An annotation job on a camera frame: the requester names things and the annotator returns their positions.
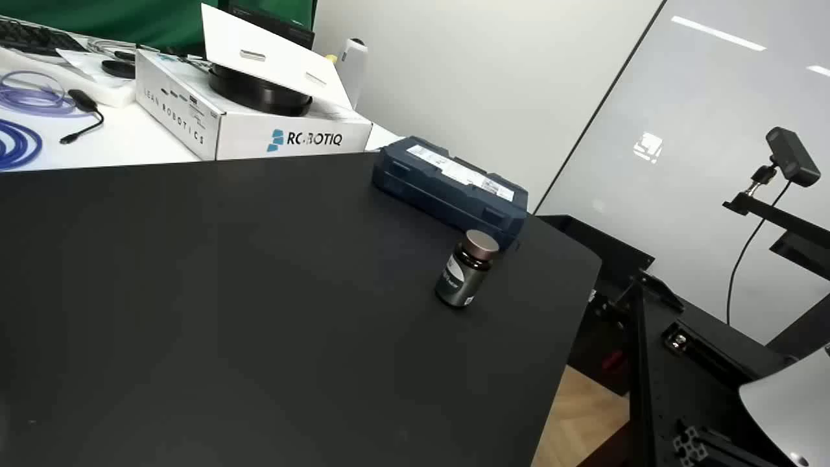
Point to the white cylindrical bottle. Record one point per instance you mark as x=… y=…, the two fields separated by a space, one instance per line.
x=352 y=63

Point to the black camera on stand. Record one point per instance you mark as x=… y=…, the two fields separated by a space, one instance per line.
x=791 y=156

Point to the black round device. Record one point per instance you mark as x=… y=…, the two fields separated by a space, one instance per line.
x=260 y=95

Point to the blue plastic case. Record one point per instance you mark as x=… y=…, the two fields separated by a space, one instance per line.
x=431 y=179

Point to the white paper sheet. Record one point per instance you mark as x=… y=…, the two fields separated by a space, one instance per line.
x=85 y=61

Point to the black metal frame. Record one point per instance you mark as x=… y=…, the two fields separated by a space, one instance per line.
x=690 y=371

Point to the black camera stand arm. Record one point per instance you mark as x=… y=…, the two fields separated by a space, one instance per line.
x=791 y=226

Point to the white Robotiq cardboard box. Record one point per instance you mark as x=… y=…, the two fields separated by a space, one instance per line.
x=250 y=130

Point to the white cardboard box lid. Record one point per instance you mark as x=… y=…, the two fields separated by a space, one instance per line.
x=250 y=53

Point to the dark bottle with brown cap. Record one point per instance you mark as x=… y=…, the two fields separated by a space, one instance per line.
x=463 y=279

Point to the green cloth backdrop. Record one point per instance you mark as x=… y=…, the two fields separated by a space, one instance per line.
x=120 y=20

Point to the black keyboard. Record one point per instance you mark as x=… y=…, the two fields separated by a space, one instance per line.
x=33 y=37

